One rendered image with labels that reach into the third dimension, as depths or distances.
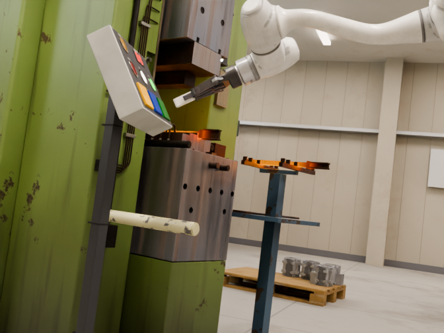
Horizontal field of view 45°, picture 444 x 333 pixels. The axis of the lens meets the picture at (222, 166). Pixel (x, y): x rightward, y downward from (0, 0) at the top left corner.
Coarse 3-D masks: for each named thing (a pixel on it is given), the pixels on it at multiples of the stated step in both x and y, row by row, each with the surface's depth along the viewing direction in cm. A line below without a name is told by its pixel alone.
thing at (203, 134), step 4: (192, 132) 227; (196, 132) 225; (200, 132) 223; (204, 132) 224; (208, 132) 223; (212, 132) 222; (216, 132) 221; (220, 132) 221; (200, 136) 223; (204, 136) 224; (208, 136) 223; (212, 136) 221; (216, 136) 220; (212, 140) 223; (216, 140) 222; (220, 140) 221
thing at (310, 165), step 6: (252, 162) 266; (264, 162) 261; (270, 162) 259; (276, 162) 257; (300, 162) 250; (312, 162) 246; (318, 162) 244; (312, 168) 249; (318, 168) 244; (324, 168) 242
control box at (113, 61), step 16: (96, 32) 158; (112, 32) 157; (96, 48) 157; (112, 48) 157; (128, 48) 169; (112, 64) 156; (128, 64) 159; (144, 64) 185; (112, 80) 156; (128, 80) 155; (112, 96) 155; (128, 96) 154; (160, 96) 188; (128, 112) 154; (144, 112) 157; (144, 128) 173; (160, 128) 181
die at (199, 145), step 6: (174, 132) 224; (180, 132) 229; (186, 132) 227; (150, 138) 225; (156, 138) 223; (162, 138) 221; (174, 138) 217; (180, 138) 216; (186, 138) 218; (192, 138) 221; (198, 138) 224; (192, 144) 221; (198, 144) 224; (204, 144) 228; (210, 144) 231; (198, 150) 225; (204, 150) 228
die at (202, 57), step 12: (168, 48) 226; (180, 48) 222; (192, 48) 218; (204, 48) 224; (168, 60) 225; (180, 60) 221; (192, 60) 218; (204, 60) 224; (216, 60) 231; (192, 72) 232; (204, 72) 229; (216, 72) 232
